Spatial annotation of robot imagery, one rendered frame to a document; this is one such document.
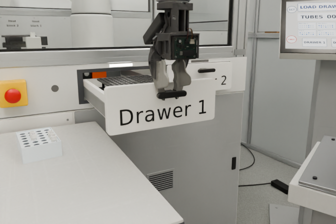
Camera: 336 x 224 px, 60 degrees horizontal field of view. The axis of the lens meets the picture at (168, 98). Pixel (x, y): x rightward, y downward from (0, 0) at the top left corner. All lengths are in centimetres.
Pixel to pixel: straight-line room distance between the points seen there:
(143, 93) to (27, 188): 30
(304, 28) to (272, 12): 116
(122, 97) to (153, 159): 52
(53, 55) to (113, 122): 37
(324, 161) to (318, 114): 81
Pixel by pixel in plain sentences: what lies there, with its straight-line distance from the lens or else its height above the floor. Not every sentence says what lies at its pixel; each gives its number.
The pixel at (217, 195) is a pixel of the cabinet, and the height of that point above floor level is 33.
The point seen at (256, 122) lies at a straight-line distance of 272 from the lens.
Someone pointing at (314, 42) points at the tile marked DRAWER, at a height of 100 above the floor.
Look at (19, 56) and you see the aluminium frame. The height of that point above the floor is 98.
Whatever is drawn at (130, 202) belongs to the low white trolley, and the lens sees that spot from 53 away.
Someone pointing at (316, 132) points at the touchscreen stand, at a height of 59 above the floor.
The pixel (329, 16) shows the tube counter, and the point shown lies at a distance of 148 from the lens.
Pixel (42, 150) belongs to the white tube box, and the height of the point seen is 78.
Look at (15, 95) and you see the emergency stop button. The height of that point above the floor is 88.
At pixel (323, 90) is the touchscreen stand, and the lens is 149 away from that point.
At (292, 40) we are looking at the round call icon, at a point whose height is 101.
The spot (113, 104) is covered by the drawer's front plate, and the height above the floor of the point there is 89.
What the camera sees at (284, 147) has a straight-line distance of 259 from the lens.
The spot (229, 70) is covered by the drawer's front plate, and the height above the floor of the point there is 89.
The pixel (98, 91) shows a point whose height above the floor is 89.
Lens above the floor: 104
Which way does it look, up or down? 13 degrees down
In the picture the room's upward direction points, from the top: straight up
